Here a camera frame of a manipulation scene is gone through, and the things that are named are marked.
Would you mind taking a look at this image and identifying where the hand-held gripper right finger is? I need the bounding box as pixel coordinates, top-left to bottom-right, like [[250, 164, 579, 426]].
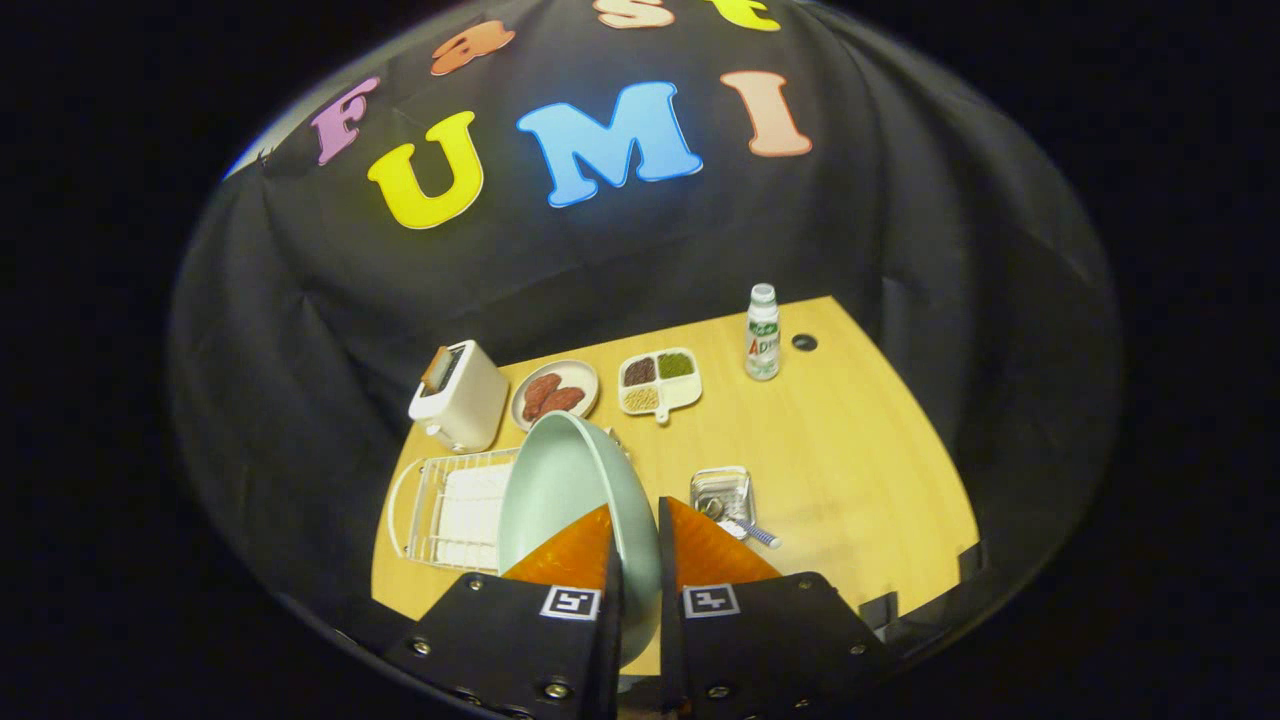
[[655, 495, 896, 720]]

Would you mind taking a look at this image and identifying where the small metal basket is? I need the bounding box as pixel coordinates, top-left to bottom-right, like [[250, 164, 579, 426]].
[[690, 465, 756, 541]]

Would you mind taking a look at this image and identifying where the white divided dish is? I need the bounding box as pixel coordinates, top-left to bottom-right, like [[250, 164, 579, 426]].
[[617, 347, 703, 425]]

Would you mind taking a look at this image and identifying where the black backdrop cloth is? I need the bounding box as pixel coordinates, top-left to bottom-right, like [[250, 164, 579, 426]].
[[168, 0, 1121, 661]]

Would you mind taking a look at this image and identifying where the white toaster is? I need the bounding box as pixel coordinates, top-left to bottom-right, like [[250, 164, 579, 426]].
[[408, 340, 509, 454]]

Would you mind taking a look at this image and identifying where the light green plate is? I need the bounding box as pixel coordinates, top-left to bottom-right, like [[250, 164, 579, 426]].
[[497, 410, 663, 669]]

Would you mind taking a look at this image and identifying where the white drink bottle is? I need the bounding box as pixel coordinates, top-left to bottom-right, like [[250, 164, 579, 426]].
[[744, 283, 781, 382]]

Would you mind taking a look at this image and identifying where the beige round plate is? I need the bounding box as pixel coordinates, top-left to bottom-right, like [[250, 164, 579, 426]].
[[510, 359, 600, 432]]

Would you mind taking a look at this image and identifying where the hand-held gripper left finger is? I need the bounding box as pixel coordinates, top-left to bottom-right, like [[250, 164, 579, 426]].
[[385, 503, 626, 720]]

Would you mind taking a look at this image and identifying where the white wire dish rack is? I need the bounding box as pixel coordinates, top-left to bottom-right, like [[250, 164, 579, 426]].
[[387, 447, 521, 573]]

